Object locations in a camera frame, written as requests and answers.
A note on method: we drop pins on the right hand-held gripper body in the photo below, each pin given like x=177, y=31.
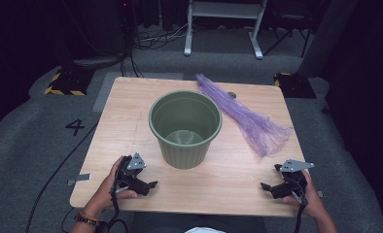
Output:
x=293, y=184

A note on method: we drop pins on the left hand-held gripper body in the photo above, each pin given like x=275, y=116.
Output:
x=132, y=179

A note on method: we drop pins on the green plastic bin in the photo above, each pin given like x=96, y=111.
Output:
x=184, y=129

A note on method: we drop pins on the purple plastic bag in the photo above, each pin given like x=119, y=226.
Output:
x=248, y=121

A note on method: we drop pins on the person's right hand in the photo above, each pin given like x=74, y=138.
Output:
x=312, y=204

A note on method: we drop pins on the person's left hand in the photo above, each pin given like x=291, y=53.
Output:
x=103, y=197

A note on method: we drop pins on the small grey tape piece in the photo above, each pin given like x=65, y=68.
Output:
x=320, y=194

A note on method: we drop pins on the person's dark pants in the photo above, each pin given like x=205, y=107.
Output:
x=167, y=223

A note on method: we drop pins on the grey tape strip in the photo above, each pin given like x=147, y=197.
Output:
x=81, y=178

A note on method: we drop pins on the small dark round object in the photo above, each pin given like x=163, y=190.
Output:
x=232, y=94

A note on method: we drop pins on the black yellow striped base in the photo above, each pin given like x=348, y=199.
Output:
x=295, y=85
x=68, y=82

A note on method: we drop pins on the grey column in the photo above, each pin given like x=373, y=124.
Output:
x=329, y=35

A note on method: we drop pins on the black chair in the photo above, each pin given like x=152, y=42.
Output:
x=290, y=22

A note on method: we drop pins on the white metal stand frame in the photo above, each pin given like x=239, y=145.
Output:
x=223, y=9

